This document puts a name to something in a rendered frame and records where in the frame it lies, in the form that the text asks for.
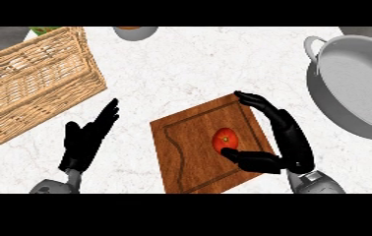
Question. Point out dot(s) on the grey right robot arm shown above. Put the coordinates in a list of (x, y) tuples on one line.
[(314, 182)]

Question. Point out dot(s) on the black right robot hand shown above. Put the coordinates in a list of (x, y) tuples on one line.
[(285, 138)]

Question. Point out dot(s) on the grey metal pot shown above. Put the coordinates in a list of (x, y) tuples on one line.
[(345, 89)]

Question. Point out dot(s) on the dark grey flat object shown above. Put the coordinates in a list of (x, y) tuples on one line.
[(10, 36)]

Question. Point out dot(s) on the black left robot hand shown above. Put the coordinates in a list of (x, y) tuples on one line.
[(84, 141)]

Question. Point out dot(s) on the grey round cup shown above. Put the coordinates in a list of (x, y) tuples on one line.
[(134, 32)]

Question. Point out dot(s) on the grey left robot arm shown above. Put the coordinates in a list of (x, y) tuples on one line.
[(59, 184)]

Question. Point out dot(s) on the brown wooden cutting board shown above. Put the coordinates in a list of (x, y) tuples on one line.
[(208, 148)]

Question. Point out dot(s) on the grey appliance corner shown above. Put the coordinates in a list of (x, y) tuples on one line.
[(356, 30)]

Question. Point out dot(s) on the red tomato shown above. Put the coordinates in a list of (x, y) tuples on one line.
[(226, 139)]

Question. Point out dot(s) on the green leafy vegetable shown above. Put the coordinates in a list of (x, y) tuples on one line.
[(43, 30)]

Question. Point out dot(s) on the tan wicker basket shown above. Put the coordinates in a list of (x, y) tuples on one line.
[(41, 79)]

